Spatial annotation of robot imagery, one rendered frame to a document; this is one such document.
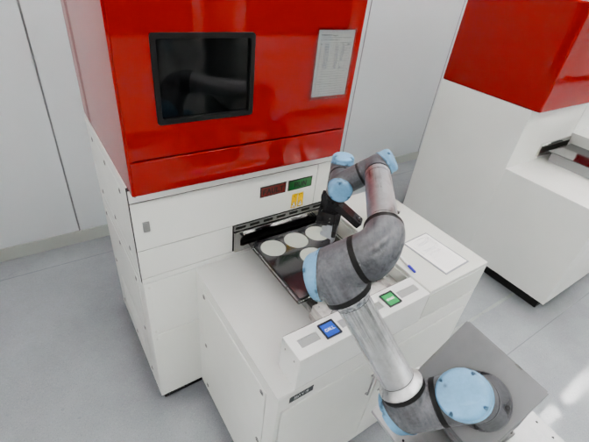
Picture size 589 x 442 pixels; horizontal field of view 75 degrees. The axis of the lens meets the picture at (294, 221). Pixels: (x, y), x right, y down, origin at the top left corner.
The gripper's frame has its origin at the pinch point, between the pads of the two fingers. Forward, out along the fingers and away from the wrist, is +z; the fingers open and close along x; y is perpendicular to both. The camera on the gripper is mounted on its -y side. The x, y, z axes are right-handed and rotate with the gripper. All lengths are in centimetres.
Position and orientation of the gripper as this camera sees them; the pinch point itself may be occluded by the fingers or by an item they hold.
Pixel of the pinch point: (333, 240)
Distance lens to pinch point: 148.0
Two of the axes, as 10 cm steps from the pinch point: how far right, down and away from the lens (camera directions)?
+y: -9.6, -2.2, 1.5
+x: -2.5, 5.4, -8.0
